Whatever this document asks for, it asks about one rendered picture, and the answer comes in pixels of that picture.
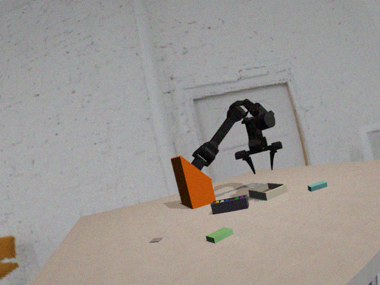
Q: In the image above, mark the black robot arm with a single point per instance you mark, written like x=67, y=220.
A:
x=261, y=120

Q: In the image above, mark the teal rectangular block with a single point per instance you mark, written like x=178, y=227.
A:
x=317, y=186

